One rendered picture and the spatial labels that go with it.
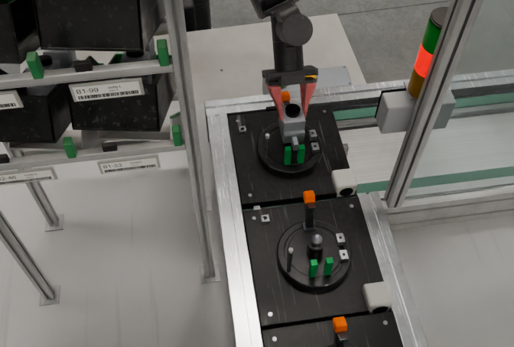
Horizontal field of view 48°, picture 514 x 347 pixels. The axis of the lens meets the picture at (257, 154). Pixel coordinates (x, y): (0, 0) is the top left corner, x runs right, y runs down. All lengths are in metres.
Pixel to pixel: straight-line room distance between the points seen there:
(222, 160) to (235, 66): 0.39
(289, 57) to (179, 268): 0.49
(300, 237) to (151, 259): 0.33
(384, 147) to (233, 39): 0.56
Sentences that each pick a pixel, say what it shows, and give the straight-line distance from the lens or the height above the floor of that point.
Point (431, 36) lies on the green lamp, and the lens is 0.91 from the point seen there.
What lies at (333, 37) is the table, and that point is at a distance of 1.68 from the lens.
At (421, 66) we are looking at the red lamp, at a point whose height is 1.33.
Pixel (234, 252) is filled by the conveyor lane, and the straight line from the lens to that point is 1.14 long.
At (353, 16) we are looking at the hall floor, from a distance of 3.11.
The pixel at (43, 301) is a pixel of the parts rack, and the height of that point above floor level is 0.86.
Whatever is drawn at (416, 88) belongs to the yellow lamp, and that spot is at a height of 1.28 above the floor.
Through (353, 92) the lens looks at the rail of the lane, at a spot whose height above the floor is 0.96.
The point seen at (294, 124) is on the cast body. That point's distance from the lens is 1.14.
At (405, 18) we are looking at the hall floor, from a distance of 3.16.
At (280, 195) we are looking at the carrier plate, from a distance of 1.19.
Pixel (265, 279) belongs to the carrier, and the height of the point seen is 0.97.
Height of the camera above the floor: 1.97
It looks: 53 degrees down
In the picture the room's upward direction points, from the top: 1 degrees clockwise
